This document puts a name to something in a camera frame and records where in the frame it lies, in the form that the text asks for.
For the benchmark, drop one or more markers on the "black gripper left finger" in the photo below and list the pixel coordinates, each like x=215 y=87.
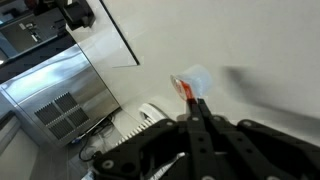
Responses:
x=160 y=143

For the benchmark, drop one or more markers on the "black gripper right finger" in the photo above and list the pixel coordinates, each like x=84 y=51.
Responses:
x=253 y=146

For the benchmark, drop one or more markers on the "white cup red inside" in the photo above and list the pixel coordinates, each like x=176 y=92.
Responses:
x=196 y=80

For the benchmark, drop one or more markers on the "tall printed paper cup stack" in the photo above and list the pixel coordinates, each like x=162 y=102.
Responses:
x=135 y=133

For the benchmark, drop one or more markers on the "white round tray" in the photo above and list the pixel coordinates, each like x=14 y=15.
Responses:
x=151 y=111

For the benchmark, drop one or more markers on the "stainless steel appliance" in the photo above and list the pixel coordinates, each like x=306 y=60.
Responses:
x=56 y=96

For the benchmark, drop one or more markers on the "white mat with black edge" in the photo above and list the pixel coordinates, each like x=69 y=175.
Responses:
x=106 y=30

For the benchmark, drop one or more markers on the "black object on mat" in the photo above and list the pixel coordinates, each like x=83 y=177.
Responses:
x=76 y=13

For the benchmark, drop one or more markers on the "black countertop appliance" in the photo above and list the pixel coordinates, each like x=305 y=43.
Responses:
x=30 y=40

